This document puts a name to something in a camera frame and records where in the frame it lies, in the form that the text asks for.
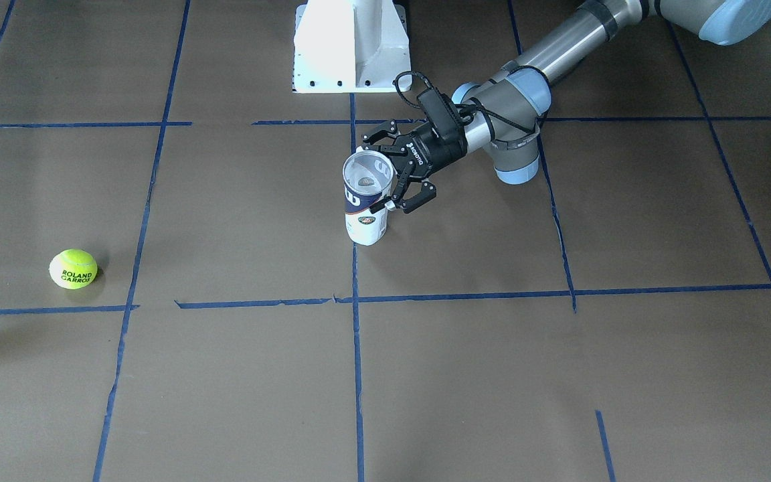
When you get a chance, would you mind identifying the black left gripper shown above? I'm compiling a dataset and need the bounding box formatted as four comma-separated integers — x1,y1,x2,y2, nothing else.
361,119,468,214

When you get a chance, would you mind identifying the clear tennis ball can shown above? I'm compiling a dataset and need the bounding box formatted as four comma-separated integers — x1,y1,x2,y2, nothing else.
342,149,395,245

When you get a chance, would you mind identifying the tennis ball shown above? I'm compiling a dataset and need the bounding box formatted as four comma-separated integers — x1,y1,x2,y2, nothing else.
48,249,98,290

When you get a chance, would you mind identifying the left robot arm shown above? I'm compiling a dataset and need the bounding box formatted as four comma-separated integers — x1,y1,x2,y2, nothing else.
360,1,771,213

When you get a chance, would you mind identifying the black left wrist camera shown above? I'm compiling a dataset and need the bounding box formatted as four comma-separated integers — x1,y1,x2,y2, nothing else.
417,88,465,144

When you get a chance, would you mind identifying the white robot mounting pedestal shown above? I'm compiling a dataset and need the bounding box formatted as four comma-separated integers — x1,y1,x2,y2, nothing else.
292,1,411,94

